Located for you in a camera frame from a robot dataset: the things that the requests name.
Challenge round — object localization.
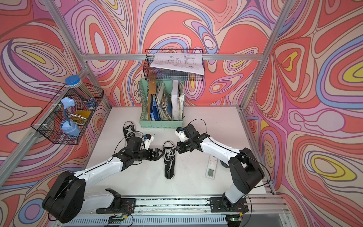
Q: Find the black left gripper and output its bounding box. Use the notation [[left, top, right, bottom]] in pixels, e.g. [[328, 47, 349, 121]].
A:
[[132, 148, 164, 162]]

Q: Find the black sneaker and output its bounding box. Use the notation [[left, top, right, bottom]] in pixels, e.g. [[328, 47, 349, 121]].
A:
[[123, 121, 135, 144], [163, 141, 176, 180]]

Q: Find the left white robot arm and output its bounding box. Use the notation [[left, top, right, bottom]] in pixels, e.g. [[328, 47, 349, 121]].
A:
[[42, 134, 164, 224]]

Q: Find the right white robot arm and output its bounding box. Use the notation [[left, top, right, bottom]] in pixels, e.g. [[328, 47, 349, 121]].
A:
[[175, 124, 265, 206]]

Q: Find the white remote control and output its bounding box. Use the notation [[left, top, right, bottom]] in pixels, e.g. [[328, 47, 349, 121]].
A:
[[205, 155, 218, 180]]

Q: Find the white book in organizer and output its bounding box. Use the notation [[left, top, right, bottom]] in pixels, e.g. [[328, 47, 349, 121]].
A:
[[171, 80, 179, 121]]

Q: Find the green perforated file organizer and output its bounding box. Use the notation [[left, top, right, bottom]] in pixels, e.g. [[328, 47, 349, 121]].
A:
[[138, 79, 184, 129]]

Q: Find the yellow tin in basket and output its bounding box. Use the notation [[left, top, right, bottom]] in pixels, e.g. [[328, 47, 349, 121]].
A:
[[69, 110, 91, 126]]

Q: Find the white printed paper sheet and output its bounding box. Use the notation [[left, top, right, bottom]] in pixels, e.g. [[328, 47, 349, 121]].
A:
[[150, 53, 204, 75]]

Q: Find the blue lidded jar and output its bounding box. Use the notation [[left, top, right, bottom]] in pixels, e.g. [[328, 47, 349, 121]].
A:
[[65, 75, 95, 103]]

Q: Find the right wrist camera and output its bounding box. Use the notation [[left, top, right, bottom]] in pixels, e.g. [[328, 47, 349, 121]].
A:
[[175, 127, 188, 142]]

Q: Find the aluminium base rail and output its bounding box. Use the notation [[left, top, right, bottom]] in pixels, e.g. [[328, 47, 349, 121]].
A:
[[65, 194, 297, 227]]

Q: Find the black wire basket left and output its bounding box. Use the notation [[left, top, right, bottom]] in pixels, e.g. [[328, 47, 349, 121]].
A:
[[31, 83, 104, 145]]

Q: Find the black wire basket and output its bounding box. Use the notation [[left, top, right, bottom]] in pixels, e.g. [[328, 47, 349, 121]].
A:
[[31, 83, 104, 145], [143, 48, 205, 81]]

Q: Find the black wire basket back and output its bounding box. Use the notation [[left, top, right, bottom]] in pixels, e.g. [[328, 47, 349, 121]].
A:
[[143, 48, 205, 81]]

